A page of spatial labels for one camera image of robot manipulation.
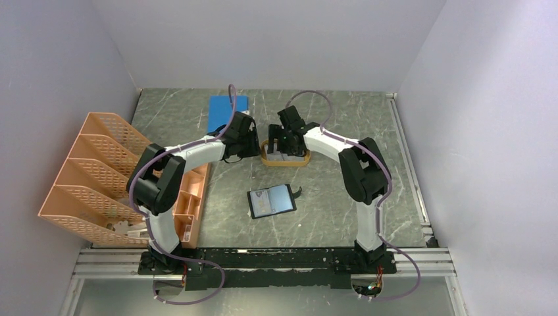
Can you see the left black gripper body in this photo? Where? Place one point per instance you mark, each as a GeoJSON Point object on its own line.
{"type": "Point", "coordinates": [249, 144]}

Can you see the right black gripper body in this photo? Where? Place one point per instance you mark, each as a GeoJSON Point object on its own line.
{"type": "Point", "coordinates": [286, 145]}

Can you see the yellow oval tray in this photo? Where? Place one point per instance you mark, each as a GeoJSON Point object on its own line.
{"type": "Point", "coordinates": [278, 159]}

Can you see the silver VIP card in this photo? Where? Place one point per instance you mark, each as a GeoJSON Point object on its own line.
{"type": "Point", "coordinates": [260, 203]}

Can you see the black card holder wallet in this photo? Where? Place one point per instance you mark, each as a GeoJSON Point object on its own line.
{"type": "Point", "coordinates": [282, 199]}

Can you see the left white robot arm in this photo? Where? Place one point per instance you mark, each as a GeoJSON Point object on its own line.
{"type": "Point", "coordinates": [154, 186]}

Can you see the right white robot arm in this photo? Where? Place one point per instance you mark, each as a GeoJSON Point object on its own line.
{"type": "Point", "coordinates": [366, 177]}

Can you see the blue flat mat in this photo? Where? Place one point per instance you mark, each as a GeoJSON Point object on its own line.
{"type": "Point", "coordinates": [220, 110]}

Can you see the orange mesh file rack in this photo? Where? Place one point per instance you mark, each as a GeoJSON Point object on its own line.
{"type": "Point", "coordinates": [88, 197]}

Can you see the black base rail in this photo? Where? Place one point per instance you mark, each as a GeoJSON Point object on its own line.
{"type": "Point", "coordinates": [209, 268]}

